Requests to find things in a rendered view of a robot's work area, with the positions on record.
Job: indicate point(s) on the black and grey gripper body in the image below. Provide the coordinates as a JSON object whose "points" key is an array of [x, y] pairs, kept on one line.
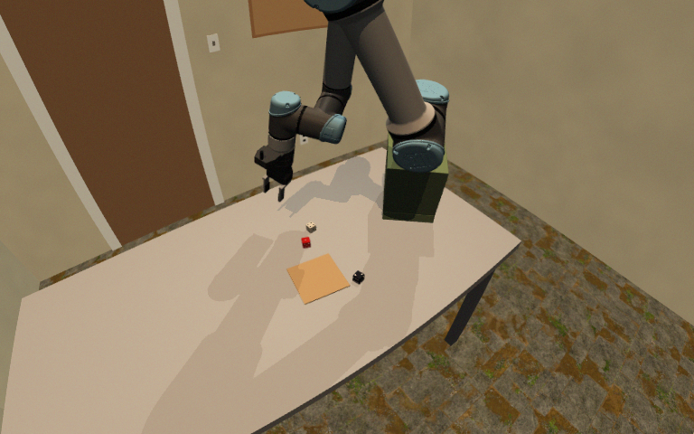
{"points": [[272, 158]]}

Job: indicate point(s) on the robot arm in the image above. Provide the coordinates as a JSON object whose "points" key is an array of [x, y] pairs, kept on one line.
{"points": [[412, 122]]}

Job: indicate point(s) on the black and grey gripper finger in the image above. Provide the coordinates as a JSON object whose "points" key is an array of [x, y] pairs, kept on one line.
{"points": [[282, 191], [266, 183]]}

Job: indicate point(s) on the orange flat mat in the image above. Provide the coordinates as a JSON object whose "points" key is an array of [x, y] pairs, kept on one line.
{"points": [[317, 278]]}

